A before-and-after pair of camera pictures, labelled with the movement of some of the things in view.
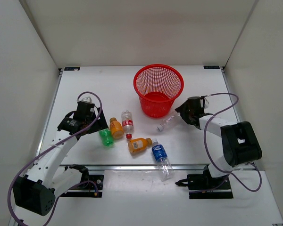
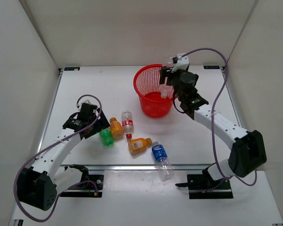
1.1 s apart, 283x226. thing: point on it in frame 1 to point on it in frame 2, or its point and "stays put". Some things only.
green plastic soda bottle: x=106 y=137 stays put
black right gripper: x=183 y=110 to x=166 y=72
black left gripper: x=100 y=124 stays put
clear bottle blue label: x=166 y=173 stays put
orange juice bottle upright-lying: x=116 y=128 stays put
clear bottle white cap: x=170 y=121 to x=164 y=88
